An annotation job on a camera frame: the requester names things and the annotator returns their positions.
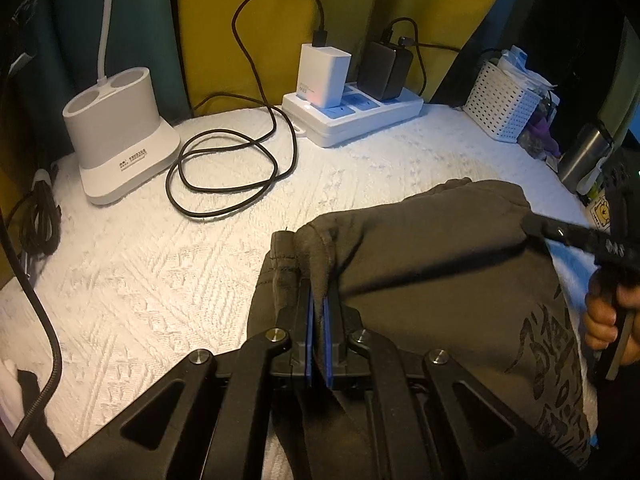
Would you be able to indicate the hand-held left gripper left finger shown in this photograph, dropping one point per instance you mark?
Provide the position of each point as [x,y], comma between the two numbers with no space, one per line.
[308,340]

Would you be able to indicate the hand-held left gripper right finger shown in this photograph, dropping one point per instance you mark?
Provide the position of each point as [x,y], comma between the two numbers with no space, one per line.
[327,345]

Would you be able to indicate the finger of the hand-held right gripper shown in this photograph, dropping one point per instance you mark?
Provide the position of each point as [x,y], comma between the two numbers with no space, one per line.
[560,232]

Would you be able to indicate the dark grey printed shirt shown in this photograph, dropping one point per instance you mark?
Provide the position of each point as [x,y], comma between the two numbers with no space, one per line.
[425,285]

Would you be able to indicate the person's right hand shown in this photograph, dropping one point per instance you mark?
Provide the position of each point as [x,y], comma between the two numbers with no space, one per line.
[600,320]

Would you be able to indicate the yellow white carton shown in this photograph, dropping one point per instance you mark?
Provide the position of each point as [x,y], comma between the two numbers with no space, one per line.
[600,212]

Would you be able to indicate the steel bottle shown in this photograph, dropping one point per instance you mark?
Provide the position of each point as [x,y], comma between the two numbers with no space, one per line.
[582,155]

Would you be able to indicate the purple packet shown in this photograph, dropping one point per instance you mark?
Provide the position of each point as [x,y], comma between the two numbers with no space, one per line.
[542,132]

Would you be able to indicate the white perforated basket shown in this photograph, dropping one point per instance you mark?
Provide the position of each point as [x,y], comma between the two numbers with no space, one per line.
[495,100]

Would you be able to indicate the papers in basket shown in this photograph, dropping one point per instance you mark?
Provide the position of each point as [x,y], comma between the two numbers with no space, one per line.
[525,67]

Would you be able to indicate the white power strip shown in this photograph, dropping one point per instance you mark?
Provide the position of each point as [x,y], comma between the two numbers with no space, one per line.
[380,115]

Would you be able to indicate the black charger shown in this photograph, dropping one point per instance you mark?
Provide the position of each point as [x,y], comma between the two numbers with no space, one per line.
[380,70]

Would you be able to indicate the white charger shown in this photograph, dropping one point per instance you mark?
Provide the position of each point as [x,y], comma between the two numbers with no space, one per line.
[322,75]

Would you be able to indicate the white desk lamp base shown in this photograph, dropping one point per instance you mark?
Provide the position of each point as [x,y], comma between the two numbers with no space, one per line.
[120,150]

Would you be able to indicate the white cloth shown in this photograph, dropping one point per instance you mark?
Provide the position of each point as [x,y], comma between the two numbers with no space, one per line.
[10,385]

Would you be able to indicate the yellow curtain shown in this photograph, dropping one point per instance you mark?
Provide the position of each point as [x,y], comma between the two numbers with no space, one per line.
[300,20]

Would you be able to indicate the teal curtain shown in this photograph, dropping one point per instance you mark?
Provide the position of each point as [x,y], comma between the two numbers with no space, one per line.
[145,20]

